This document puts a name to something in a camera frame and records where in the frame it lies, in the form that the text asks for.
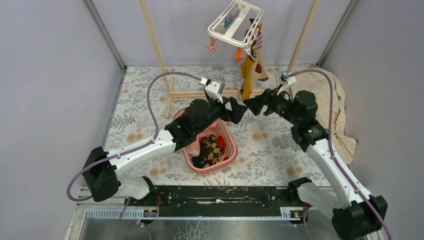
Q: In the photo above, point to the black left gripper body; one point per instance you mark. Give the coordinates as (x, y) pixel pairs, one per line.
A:
(220, 112)

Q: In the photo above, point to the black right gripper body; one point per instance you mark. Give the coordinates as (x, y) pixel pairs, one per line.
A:
(277, 104)

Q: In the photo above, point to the red snowflake sock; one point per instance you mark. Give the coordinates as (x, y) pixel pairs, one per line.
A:
(221, 142)

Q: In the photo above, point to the pink laundry basket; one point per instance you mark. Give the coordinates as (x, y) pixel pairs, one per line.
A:
(218, 128)

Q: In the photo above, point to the brown argyle sock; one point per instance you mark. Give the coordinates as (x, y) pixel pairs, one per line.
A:
(210, 151)

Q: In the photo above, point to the wooden clothes rack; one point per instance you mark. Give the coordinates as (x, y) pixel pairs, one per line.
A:
(169, 85)

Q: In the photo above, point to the navy sock red cuff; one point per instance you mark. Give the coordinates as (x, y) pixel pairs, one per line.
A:
(198, 162)

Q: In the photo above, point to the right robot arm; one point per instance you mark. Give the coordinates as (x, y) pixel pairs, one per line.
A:
(353, 211)

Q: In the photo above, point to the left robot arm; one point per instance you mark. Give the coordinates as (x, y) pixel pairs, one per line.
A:
(104, 171)

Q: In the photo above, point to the white plastic clip hanger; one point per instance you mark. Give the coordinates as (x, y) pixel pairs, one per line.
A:
(224, 27)

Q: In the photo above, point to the mustard yellow sock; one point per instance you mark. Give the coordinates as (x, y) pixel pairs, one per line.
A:
(245, 68)

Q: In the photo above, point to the floral patterned mat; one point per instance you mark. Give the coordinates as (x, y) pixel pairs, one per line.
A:
(267, 154)

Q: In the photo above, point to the orange clothes peg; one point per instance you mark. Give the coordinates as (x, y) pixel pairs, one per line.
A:
(238, 55)

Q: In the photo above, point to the pink clothes peg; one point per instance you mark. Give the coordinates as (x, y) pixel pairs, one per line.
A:
(211, 46)

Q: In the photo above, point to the beige cloth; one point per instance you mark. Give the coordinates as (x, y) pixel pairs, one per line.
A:
(331, 107)

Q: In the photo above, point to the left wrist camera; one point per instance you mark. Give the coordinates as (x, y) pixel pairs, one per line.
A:
(213, 89)

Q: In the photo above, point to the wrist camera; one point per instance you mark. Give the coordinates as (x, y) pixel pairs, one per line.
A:
(286, 79)
(213, 89)

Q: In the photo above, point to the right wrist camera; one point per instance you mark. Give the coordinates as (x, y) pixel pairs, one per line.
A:
(286, 79)

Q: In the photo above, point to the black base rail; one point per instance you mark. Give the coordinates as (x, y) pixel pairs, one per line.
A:
(249, 202)

